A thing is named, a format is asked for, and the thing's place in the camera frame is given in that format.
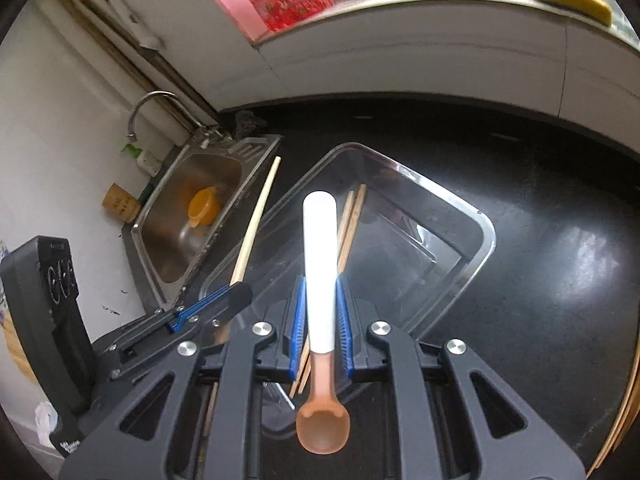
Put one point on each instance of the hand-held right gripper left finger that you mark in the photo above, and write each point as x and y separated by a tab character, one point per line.
299	332

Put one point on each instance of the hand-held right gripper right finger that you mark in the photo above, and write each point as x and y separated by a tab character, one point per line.
345	332

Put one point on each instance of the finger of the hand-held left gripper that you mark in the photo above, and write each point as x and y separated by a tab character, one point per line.
200	307

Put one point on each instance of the clear plastic container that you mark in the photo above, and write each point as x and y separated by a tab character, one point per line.
425	245

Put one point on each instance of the wooden board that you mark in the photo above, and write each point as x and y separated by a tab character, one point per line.
15	345

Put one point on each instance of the stainless steel sink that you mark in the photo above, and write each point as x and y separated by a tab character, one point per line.
167	245

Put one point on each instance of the orange plastic cup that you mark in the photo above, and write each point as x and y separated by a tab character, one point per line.
202	207

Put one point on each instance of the white bottle green pump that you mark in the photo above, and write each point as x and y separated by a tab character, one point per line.
145	160

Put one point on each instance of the dark steel wool scrubber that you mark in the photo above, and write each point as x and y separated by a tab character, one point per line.
249	121

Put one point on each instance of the chrome faucet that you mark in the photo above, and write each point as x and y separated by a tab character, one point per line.
150	96

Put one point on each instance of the wall pipe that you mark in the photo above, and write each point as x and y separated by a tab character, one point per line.
125	45

